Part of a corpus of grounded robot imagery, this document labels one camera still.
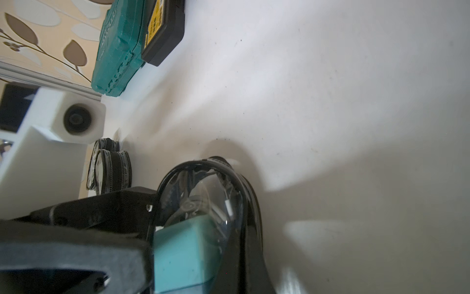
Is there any black yellow-label case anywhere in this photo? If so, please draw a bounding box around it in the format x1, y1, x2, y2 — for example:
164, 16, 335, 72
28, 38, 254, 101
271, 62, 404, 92
141, 0, 186, 67

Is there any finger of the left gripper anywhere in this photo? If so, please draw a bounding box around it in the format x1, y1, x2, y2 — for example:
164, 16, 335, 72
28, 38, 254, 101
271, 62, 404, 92
1, 220, 153, 294
15, 187, 157, 240

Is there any green charger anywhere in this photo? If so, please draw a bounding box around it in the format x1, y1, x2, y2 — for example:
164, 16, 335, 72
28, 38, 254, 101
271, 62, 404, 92
153, 216, 222, 294

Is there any green plastic tool case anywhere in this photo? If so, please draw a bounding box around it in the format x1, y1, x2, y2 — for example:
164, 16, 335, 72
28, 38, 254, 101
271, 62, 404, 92
91, 0, 145, 97

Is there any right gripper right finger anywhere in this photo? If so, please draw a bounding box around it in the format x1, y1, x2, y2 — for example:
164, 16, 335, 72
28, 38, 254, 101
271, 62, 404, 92
243, 226, 275, 294

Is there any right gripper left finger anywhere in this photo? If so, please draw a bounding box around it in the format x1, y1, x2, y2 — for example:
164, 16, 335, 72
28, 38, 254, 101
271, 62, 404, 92
211, 229, 242, 294

